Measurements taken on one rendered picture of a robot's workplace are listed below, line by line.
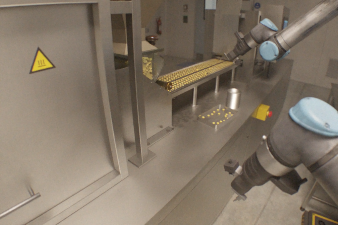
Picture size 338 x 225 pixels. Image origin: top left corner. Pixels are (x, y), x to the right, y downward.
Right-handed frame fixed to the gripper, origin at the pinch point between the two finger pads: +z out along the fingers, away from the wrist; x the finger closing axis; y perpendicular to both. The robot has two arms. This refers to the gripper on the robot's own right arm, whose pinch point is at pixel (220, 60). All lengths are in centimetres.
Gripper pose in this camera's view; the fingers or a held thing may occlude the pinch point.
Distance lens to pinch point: 122.2
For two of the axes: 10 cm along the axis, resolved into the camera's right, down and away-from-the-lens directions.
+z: -5.4, 4.6, 7.0
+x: 6.4, -3.1, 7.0
